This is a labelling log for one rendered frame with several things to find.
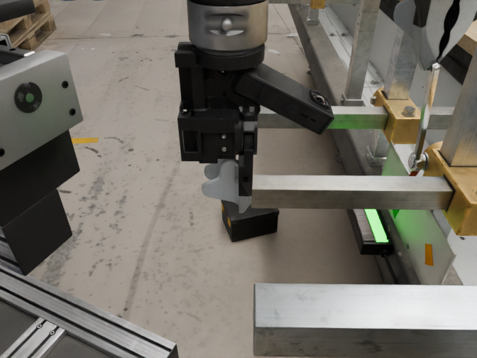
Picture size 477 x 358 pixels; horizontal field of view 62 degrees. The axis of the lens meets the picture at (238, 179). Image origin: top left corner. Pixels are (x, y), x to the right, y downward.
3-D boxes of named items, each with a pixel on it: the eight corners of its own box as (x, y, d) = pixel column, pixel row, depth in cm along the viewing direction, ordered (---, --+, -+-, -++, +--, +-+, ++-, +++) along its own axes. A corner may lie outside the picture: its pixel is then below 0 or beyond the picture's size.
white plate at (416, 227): (428, 307, 53) (452, 254, 47) (376, 187, 74) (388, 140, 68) (432, 307, 53) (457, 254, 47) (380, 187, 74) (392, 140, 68)
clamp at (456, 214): (456, 236, 47) (470, 203, 44) (416, 170, 58) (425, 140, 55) (504, 236, 47) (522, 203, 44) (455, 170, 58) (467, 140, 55)
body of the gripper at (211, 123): (189, 133, 49) (181, 33, 42) (259, 133, 49) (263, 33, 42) (181, 168, 43) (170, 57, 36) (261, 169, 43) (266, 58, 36)
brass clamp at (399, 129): (385, 144, 69) (392, 118, 66) (366, 109, 79) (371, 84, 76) (421, 145, 68) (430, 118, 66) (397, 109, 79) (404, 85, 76)
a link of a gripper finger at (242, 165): (236, 179, 49) (236, 115, 44) (251, 180, 49) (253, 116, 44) (236, 204, 45) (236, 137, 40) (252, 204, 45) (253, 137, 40)
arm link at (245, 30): (267, -12, 39) (271, 8, 33) (265, 35, 42) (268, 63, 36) (191, -12, 40) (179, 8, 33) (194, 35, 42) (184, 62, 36)
